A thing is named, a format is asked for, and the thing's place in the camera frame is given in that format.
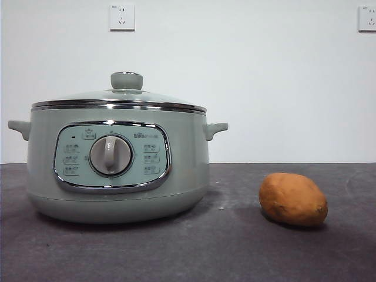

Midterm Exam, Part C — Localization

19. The glass lid with green knob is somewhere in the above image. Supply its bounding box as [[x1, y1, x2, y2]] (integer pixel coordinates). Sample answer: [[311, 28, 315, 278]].
[[31, 71, 207, 114]]

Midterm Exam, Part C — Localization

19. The brown potato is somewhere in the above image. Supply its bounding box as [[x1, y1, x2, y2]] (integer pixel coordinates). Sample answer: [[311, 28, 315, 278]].
[[258, 172, 328, 227]]

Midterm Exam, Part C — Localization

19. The pale green electric cooking pot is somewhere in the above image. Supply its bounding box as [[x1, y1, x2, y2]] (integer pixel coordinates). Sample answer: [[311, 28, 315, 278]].
[[7, 101, 229, 225]]

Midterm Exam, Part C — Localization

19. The white wall socket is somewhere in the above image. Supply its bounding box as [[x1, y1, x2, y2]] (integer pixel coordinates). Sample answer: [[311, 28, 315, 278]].
[[109, 4, 136, 32], [357, 5, 376, 33]]

